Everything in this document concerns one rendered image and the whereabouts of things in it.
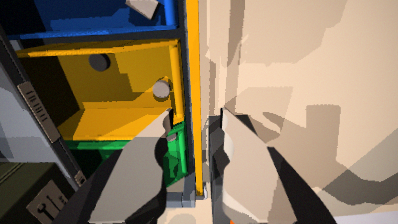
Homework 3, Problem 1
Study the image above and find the yellow bin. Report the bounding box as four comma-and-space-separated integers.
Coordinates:
15, 38, 186, 140

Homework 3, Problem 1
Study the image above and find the yellow bar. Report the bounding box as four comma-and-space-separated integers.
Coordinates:
186, 0, 203, 196

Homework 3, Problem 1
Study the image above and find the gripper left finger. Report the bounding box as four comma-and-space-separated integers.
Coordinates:
51, 108, 174, 224

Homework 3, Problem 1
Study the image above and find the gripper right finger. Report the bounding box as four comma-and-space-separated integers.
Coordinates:
220, 107, 337, 224

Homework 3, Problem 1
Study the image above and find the grey bin rack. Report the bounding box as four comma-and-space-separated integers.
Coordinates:
0, 0, 207, 208

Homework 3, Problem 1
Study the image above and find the green open bin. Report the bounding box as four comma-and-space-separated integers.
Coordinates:
65, 117, 189, 188

